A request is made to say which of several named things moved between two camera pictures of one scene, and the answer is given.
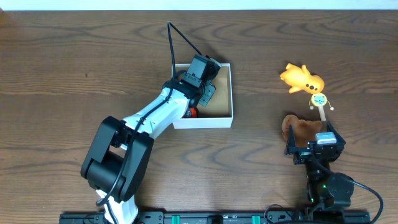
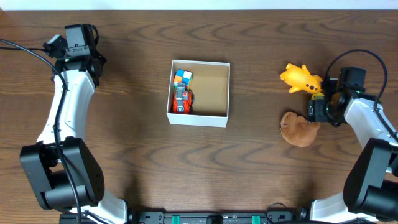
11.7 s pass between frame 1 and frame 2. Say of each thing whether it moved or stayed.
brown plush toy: stayed
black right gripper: moved
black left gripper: moved
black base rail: stayed
